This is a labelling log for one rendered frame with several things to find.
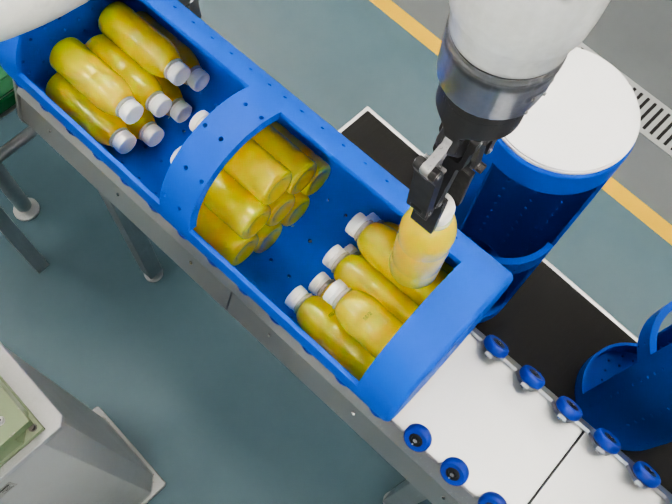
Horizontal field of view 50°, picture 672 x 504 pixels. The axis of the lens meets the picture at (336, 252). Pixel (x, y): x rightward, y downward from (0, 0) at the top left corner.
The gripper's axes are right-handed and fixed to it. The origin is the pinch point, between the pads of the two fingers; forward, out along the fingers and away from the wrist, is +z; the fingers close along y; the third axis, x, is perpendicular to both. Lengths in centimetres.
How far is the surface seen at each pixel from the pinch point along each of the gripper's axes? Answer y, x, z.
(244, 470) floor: -29, 13, 145
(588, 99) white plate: 56, 1, 41
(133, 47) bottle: 3, 61, 33
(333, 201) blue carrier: 10, 21, 45
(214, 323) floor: -5, 50, 144
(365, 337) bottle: -7.7, -0.2, 33.2
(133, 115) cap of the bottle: -5, 53, 35
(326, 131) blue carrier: 9.4, 23.9, 24.4
